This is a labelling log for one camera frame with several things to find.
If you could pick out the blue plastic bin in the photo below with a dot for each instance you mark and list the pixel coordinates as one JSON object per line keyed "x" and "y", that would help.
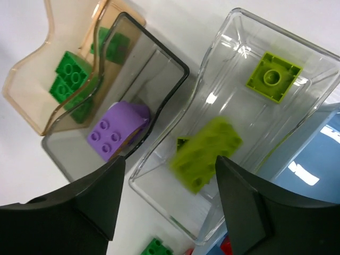
{"x": 307, "y": 162}

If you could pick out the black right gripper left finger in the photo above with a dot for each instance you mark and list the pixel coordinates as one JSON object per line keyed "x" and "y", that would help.
{"x": 79, "y": 218}

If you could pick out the orange translucent bin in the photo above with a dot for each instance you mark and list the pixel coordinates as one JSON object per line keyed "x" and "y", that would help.
{"x": 71, "y": 27}

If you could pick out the lime long lego brick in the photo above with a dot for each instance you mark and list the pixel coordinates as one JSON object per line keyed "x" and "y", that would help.
{"x": 194, "y": 163}

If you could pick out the lime lego brick far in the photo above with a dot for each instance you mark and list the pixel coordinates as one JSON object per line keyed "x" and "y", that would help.
{"x": 273, "y": 77}

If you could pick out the purple rounded block with studs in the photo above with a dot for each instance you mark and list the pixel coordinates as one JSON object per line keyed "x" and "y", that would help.
{"x": 118, "y": 127}

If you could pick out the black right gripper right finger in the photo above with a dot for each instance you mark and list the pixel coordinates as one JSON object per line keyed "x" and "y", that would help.
{"x": 263, "y": 218}

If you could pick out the clear plastic bin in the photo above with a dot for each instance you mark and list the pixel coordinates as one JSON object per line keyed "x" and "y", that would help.
{"x": 220, "y": 90}

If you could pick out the red green lego stack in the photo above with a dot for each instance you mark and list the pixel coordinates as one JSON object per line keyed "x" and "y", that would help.
{"x": 156, "y": 247}

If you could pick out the small red lego stack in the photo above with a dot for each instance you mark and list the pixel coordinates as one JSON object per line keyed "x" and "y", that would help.
{"x": 224, "y": 248}

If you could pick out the green square lego brick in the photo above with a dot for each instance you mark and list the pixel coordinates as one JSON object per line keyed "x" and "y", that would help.
{"x": 71, "y": 74}

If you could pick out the grey translucent bin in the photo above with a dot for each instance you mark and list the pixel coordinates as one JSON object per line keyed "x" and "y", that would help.
{"x": 151, "y": 75}

